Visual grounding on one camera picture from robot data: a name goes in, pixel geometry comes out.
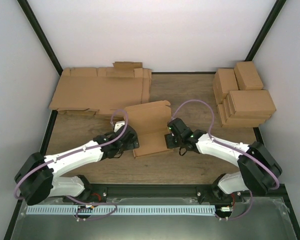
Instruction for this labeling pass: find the brown cardboard paper box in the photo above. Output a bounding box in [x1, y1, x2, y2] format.
[124, 100, 172, 159]

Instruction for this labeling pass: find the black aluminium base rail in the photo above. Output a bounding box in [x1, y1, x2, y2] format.
[89, 183, 216, 205]

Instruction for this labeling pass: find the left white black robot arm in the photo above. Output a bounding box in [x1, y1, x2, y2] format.
[14, 122, 139, 206]

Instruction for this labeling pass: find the folded cardboard box back right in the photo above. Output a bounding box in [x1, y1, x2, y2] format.
[234, 61, 264, 90]

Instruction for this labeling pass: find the folded cardboard box front top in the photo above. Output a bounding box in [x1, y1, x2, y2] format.
[227, 89, 277, 117]

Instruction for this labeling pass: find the light blue slotted cable duct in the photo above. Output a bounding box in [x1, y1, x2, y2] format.
[26, 205, 216, 216]

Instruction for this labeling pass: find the folded cardboard box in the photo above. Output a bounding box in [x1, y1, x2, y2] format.
[212, 68, 239, 105]
[227, 89, 277, 117]
[234, 61, 264, 90]
[217, 104, 267, 128]

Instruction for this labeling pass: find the stack of flat cardboard sheets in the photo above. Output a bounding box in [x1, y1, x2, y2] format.
[49, 61, 152, 117]

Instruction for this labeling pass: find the folded cardboard box back left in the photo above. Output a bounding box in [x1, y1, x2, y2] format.
[212, 68, 239, 105]

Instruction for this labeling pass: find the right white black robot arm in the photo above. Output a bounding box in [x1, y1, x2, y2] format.
[164, 118, 283, 202]

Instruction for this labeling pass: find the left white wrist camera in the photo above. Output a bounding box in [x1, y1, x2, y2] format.
[113, 120, 126, 132]

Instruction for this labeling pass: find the folded cardboard box front bottom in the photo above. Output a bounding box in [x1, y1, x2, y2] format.
[217, 104, 267, 128]

